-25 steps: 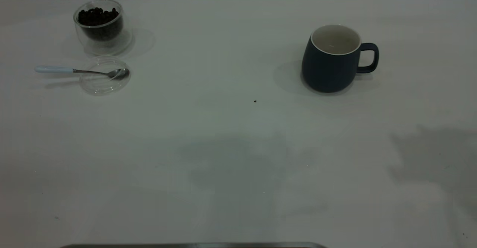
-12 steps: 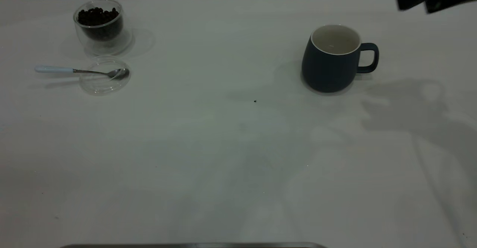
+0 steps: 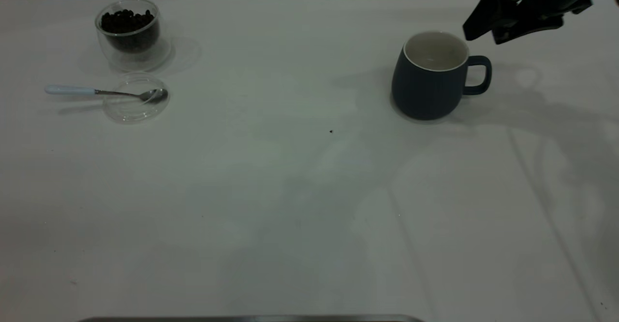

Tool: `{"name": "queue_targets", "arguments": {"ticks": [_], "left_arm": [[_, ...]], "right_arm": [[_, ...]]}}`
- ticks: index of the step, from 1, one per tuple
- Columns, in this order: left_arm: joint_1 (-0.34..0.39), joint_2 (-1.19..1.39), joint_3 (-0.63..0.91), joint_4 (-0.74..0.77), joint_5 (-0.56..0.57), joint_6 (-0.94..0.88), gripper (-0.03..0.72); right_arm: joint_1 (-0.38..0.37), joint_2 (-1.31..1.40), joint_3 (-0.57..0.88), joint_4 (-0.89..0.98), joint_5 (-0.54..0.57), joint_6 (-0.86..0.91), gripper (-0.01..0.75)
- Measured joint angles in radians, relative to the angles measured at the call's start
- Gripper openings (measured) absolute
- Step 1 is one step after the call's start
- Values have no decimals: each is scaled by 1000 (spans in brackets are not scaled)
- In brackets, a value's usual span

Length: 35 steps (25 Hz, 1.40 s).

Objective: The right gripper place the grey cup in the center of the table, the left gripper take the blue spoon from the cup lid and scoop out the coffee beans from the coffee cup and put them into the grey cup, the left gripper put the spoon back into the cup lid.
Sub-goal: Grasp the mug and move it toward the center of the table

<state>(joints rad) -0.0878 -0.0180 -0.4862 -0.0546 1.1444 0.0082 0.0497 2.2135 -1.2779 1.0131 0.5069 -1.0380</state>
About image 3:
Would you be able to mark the dark blue ceramic mug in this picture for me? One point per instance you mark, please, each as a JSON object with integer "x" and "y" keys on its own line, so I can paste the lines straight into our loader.
{"x": 425, "y": 92}

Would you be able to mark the double-walled glass cup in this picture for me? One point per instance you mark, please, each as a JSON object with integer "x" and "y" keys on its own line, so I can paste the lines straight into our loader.
{"x": 140, "y": 58}

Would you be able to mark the dark coffee beans heap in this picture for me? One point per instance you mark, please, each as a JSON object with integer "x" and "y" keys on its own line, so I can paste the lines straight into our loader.
{"x": 128, "y": 24}

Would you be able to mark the clear glass lid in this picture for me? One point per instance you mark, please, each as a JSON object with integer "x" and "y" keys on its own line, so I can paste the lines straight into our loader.
{"x": 130, "y": 111}

